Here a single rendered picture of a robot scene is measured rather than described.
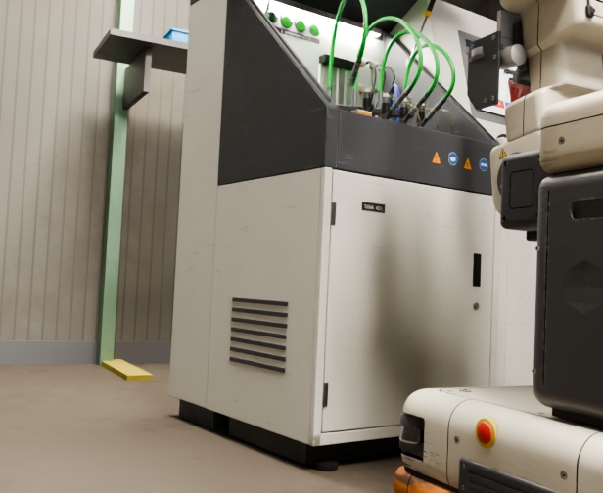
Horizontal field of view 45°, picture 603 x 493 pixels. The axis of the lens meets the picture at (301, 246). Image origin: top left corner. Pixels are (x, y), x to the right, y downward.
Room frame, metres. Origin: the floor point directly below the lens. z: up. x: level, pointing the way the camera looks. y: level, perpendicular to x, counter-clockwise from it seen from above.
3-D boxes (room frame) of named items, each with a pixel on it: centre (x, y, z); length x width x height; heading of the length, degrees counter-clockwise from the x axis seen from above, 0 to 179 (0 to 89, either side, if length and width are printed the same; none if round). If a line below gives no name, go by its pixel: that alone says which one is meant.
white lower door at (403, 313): (2.06, -0.33, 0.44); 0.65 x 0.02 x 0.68; 125
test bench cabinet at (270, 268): (2.30, -0.17, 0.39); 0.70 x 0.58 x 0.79; 125
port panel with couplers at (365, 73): (2.63, -0.23, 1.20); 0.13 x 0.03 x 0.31; 125
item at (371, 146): (2.08, -0.33, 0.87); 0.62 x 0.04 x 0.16; 125
